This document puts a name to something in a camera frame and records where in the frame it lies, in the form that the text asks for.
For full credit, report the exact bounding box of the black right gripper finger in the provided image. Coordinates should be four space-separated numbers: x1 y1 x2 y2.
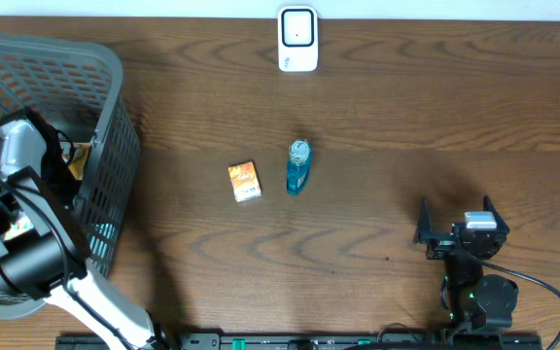
483 195 509 233
413 197 432 244

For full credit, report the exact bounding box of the teal mouthwash bottle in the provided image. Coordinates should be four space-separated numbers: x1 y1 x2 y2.
287 140 312 195

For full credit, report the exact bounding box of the orange small box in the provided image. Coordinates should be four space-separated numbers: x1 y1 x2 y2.
228 161 262 202

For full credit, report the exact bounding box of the yellow orange snack bag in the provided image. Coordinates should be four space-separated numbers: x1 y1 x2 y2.
60 141 91 181

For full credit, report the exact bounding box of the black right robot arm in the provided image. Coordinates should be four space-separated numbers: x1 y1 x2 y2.
413 196 519 333

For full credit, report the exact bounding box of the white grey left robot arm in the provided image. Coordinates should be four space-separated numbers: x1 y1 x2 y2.
0 107 174 349

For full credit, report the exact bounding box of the white barcode scanner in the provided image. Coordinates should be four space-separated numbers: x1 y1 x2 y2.
277 5 319 73

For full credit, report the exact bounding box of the dark grey plastic basket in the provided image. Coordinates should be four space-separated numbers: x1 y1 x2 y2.
0 31 142 320

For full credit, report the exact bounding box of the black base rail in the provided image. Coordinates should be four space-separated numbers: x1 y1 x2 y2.
55 332 543 350

